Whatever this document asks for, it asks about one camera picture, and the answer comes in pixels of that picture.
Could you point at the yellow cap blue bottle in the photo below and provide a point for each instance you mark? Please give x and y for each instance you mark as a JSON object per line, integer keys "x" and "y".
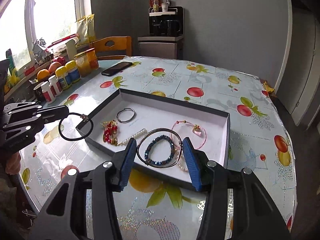
{"x": 63, "y": 77}
{"x": 73, "y": 71}

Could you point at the round pearl hair clip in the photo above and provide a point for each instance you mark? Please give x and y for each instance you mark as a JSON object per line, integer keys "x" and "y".
{"x": 180, "y": 160}

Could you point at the thin dark hoop bangle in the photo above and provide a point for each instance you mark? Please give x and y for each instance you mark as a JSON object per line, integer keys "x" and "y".
{"x": 157, "y": 148}

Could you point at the orange fruit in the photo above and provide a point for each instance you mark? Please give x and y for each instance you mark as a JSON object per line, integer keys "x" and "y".
{"x": 43, "y": 74}

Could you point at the red bead brooch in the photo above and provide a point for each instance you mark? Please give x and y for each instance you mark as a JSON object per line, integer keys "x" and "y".
{"x": 110, "y": 132}

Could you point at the yellow snack bag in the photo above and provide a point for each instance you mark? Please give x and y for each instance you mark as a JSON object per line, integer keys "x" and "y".
{"x": 85, "y": 30}

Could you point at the red apple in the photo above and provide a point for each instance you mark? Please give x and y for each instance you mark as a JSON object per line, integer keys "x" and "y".
{"x": 53, "y": 67}

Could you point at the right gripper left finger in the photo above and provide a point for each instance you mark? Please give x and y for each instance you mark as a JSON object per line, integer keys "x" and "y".
{"x": 63, "y": 215}

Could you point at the black water dispenser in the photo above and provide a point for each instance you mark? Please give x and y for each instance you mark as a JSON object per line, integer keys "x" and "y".
{"x": 166, "y": 34}

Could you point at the white red pill bottle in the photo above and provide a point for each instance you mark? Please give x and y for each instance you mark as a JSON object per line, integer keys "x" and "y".
{"x": 55, "y": 86}
{"x": 47, "y": 92}

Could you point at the pearl bar hair clip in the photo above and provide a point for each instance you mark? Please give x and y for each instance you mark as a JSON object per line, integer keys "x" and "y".
{"x": 134, "y": 136}

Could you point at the silver black bangle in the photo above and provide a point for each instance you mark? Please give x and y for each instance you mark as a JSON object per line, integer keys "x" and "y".
{"x": 126, "y": 115}

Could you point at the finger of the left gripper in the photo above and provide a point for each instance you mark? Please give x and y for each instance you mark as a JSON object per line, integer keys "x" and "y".
{"x": 29, "y": 113}
{"x": 17, "y": 138}

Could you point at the amber honey jar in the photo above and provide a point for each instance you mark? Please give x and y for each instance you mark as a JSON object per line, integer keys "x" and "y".
{"x": 86, "y": 62}

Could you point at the black shallow cardboard box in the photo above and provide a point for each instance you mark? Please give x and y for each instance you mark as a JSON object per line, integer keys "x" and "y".
{"x": 159, "y": 125}

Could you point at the black smartphone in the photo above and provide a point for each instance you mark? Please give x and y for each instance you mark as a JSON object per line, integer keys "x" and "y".
{"x": 116, "y": 68}

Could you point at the person's left hand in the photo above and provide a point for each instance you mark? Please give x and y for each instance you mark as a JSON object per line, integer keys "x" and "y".
{"x": 13, "y": 164}

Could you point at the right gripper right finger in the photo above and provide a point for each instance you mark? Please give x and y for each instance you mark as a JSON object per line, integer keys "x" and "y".
{"x": 255, "y": 215}

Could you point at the wooden chair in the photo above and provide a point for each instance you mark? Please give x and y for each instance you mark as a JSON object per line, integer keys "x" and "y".
{"x": 113, "y": 43}

